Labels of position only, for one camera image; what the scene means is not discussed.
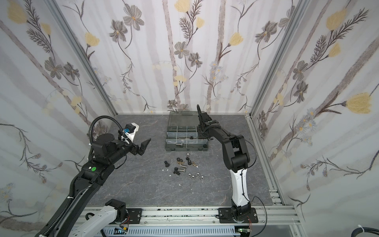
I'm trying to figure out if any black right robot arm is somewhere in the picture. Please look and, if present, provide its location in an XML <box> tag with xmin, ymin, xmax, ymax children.
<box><xmin>196</xmin><ymin>105</ymin><xmax>252</xmax><ymax>223</ymax></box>

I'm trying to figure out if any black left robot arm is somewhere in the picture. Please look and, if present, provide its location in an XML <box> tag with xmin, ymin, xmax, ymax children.
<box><xmin>37</xmin><ymin>116</ymin><xmax>150</xmax><ymax>237</ymax></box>

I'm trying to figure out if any green plastic compartment organizer box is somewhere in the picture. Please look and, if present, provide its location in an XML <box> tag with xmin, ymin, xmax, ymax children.
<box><xmin>165</xmin><ymin>111</ymin><xmax>208</xmax><ymax>152</ymax></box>

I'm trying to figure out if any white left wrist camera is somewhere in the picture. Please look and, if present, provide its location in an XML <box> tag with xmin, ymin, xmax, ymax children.
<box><xmin>121</xmin><ymin>123</ymin><xmax>139</xmax><ymax>143</ymax></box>

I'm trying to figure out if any white slotted cable duct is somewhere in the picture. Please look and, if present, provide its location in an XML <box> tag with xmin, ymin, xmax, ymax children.
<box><xmin>103</xmin><ymin>226</ymin><xmax>241</xmax><ymax>237</ymax></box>

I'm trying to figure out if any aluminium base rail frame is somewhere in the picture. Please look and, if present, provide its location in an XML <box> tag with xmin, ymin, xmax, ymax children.
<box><xmin>54</xmin><ymin>205</ymin><xmax>306</xmax><ymax>237</ymax></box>

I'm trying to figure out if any black cable bottom right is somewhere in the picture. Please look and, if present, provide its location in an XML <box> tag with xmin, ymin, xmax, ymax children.
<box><xmin>350</xmin><ymin>225</ymin><xmax>379</xmax><ymax>237</ymax></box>

